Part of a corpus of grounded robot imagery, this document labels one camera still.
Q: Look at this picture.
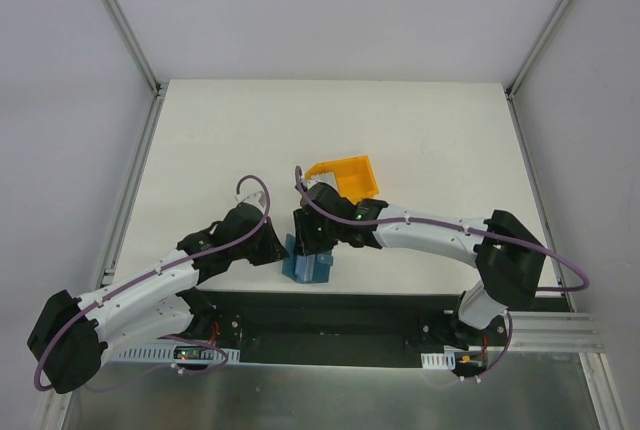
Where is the blue leather card holder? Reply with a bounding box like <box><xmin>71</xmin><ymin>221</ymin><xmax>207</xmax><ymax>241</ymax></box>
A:
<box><xmin>281</xmin><ymin>234</ymin><xmax>334</xmax><ymax>284</ymax></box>

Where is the yellow plastic bin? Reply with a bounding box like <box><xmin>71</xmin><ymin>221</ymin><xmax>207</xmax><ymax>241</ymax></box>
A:
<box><xmin>304</xmin><ymin>155</ymin><xmax>379</xmax><ymax>203</ymax></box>

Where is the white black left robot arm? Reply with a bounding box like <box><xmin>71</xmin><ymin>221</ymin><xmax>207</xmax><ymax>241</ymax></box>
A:
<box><xmin>27</xmin><ymin>203</ymin><xmax>287</xmax><ymax>394</ymax></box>

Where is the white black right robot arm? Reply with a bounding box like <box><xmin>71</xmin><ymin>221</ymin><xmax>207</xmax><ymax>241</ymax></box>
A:
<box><xmin>293</xmin><ymin>183</ymin><xmax>545</xmax><ymax>345</ymax></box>

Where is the stack of white cards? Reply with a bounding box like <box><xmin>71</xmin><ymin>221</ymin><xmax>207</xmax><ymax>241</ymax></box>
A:
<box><xmin>304</xmin><ymin>172</ymin><xmax>338</xmax><ymax>190</ymax></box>

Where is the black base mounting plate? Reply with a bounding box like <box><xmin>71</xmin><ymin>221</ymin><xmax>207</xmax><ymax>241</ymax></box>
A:
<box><xmin>164</xmin><ymin>287</ymin><xmax>524</xmax><ymax>369</ymax></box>

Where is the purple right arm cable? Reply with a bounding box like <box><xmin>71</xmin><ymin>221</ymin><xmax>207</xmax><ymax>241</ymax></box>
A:
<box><xmin>293</xmin><ymin>165</ymin><xmax>590</xmax><ymax>296</ymax></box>

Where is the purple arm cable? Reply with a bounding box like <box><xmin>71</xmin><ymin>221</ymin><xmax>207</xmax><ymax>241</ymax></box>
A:
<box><xmin>32</xmin><ymin>175</ymin><xmax>273</xmax><ymax>392</ymax></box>
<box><xmin>293</xmin><ymin>165</ymin><xmax>590</xmax><ymax>296</ymax></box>

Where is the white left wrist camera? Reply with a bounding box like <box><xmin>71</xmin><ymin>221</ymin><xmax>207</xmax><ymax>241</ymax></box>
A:
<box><xmin>235</xmin><ymin>190</ymin><xmax>267</xmax><ymax>209</ymax></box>

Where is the white slotted cable duct left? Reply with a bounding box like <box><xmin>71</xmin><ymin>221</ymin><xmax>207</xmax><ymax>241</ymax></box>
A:
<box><xmin>111</xmin><ymin>342</ymin><xmax>240</xmax><ymax>365</ymax></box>

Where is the white slotted cable duct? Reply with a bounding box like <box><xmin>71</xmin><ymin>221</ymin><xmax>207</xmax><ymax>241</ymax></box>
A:
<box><xmin>111</xmin><ymin>342</ymin><xmax>240</xmax><ymax>365</ymax></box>
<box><xmin>421</xmin><ymin>352</ymin><xmax>456</xmax><ymax>371</ymax></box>

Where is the white slotted cable duct right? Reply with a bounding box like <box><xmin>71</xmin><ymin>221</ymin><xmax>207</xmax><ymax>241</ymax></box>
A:
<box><xmin>421</xmin><ymin>352</ymin><xmax>456</xmax><ymax>371</ymax></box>

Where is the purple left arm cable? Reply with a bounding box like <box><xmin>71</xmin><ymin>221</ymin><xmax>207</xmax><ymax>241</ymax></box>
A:
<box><xmin>32</xmin><ymin>175</ymin><xmax>273</xmax><ymax>392</ymax></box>

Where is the aluminium frame rail left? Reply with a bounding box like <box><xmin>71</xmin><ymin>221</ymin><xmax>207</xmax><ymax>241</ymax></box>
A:
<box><xmin>101</xmin><ymin>0</ymin><xmax>163</xmax><ymax>96</ymax></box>

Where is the aluminium frame rail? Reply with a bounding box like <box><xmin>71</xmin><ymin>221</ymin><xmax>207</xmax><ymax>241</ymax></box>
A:
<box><xmin>505</xmin><ymin>0</ymin><xmax>577</xmax><ymax>101</ymax></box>
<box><xmin>101</xmin><ymin>0</ymin><xmax>163</xmax><ymax>96</ymax></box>

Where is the aluminium frame rail right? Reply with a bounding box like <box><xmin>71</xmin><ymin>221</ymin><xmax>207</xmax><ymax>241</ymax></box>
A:
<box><xmin>505</xmin><ymin>0</ymin><xmax>577</xmax><ymax>101</ymax></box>

